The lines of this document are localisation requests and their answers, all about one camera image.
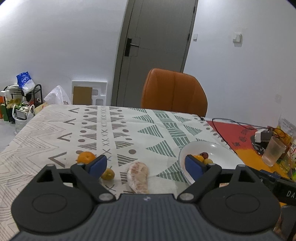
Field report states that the yellow green small fruit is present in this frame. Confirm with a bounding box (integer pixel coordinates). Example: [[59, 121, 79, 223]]
[[203, 158, 213, 165]]

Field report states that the small orange kumquat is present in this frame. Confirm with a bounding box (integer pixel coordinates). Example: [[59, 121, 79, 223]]
[[194, 155, 204, 162]]

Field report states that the large orange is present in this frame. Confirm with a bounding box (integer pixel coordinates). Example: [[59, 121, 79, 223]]
[[77, 151, 96, 164]]

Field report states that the small red fruit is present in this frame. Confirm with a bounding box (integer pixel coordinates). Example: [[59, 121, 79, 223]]
[[200, 152, 209, 159]]

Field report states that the green yellow small citrus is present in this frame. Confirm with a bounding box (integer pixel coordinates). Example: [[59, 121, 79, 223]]
[[101, 168, 115, 181]]

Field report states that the peeled pomelo segment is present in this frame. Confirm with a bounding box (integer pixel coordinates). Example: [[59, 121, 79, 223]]
[[127, 162, 149, 194]]

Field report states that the white ceramic plate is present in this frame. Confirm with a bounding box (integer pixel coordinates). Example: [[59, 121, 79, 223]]
[[179, 141, 243, 185]]

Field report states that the red orange cartoon mat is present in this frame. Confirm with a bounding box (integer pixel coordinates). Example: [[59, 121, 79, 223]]
[[206, 120, 296, 209]]

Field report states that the patterned white tablecloth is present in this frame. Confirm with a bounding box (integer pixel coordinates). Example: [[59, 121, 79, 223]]
[[1, 105, 228, 240]]

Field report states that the white power adapter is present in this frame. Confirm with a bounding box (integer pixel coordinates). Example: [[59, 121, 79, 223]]
[[254, 128, 273, 143]]

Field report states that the frosted plastic cup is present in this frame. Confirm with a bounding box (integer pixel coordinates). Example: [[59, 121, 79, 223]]
[[262, 137, 287, 167]]

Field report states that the clear plastic bag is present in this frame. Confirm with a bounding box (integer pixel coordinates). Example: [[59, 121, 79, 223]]
[[44, 85, 71, 104]]

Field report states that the white foam packaging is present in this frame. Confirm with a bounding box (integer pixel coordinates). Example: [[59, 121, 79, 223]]
[[72, 80, 108, 105]]

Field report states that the white bag on floor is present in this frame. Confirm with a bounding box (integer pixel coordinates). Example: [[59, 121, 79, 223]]
[[12, 104, 35, 133]]

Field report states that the black metal rack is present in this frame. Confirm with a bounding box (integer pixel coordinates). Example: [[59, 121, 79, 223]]
[[1, 84, 43, 108]]

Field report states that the yellow snack bag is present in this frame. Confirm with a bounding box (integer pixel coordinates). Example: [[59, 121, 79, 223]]
[[275, 114, 295, 181]]

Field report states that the orange leather chair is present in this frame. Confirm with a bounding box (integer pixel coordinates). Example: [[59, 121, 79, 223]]
[[141, 68, 208, 117]]

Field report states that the blue white plastic bag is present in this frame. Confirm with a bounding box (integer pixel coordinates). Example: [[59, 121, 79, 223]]
[[16, 72, 35, 95]]

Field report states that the black cable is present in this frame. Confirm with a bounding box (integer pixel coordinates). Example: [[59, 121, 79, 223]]
[[199, 115, 287, 151]]

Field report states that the white wall switch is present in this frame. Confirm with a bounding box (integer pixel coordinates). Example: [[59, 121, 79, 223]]
[[193, 34, 198, 42]]

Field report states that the white wall box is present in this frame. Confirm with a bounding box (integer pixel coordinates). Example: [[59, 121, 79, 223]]
[[233, 33, 242, 43]]

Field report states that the grey door with handle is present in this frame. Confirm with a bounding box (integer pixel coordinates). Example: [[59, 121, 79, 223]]
[[111, 0, 198, 107]]

